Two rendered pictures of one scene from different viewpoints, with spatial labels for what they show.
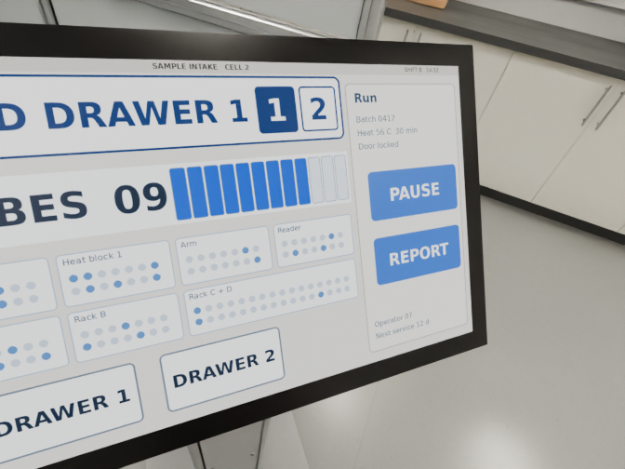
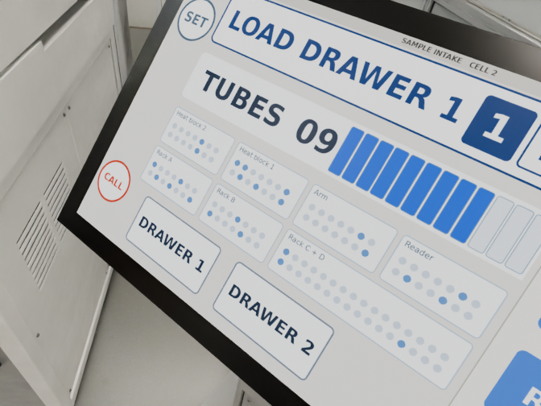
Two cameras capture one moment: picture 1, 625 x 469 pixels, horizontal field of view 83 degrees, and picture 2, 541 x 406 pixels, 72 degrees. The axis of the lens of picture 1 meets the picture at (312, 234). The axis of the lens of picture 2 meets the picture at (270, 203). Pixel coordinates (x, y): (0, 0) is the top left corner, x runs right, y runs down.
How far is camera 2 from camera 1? 0.08 m
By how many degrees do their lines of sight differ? 41
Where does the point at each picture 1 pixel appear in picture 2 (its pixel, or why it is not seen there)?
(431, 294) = not seen: outside the picture
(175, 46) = (434, 31)
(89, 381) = (193, 237)
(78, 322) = (218, 193)
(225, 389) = (255, 334)
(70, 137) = (306, 68)
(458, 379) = not seen: outside the picture
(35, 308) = (207, 166)
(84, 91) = (338, 40)
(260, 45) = (529, 57)
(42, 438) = (150, 247)
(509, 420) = not seen: outside the picture
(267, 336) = (319, 328)
